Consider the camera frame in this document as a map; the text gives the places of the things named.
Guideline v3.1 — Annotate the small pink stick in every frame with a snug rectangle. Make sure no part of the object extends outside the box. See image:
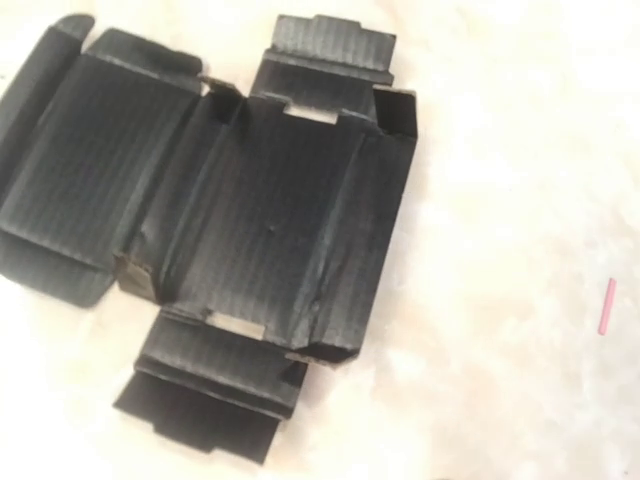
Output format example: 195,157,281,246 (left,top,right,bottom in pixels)
597,278,617,336

